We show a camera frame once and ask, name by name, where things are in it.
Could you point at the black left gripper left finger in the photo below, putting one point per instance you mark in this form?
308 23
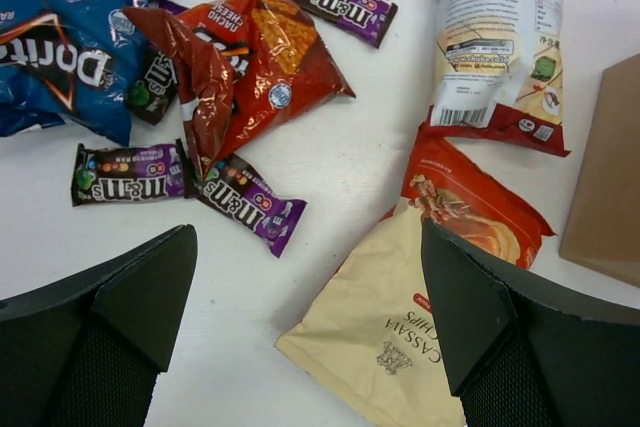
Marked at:
87 350

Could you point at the blue snack packet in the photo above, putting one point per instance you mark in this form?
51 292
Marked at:
69 61

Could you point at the brown paper bag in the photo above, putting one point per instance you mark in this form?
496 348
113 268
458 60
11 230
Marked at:
602 229

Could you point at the brown m&m's packet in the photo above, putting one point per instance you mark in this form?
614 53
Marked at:
131 174
235 189
155 88
369 20

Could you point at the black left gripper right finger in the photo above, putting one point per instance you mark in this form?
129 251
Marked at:
520 350

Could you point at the brown M&M's packet front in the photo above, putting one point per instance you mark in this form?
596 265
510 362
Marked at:
131 174

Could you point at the red and beige snack bag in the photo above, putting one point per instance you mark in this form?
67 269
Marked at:
369 336

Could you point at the red snack bag with barcode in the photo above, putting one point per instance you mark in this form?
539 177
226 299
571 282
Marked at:
499 73

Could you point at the red white snack packet bottom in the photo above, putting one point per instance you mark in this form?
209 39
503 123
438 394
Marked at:
243 67

